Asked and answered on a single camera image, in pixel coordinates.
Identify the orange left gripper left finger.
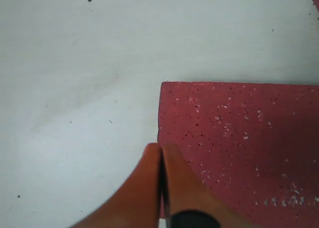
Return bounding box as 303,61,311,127
73,143,161,228

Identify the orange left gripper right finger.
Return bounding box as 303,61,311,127
161,143,221,228

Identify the red brick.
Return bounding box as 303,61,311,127
158,82,319,228

